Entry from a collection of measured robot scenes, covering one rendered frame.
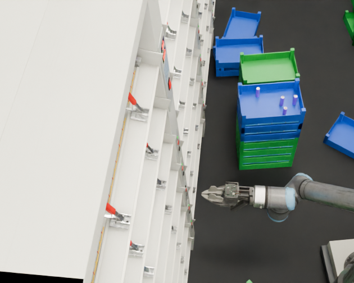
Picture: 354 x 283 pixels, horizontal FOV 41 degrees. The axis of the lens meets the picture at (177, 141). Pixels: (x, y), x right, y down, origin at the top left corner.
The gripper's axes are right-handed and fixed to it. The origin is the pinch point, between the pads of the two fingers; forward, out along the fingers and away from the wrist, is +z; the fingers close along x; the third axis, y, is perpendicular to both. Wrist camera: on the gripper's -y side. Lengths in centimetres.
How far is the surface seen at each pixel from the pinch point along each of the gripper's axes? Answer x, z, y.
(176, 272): 31.5, 9.1, -7.2
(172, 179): 9.0, 9.7, 31.7
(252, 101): -58, -19, -13
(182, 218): 8.5, 9.1, -7.2
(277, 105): -57, -31, -13
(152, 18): 4, 8, 104
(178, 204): 10.0, 9.0, 12.1
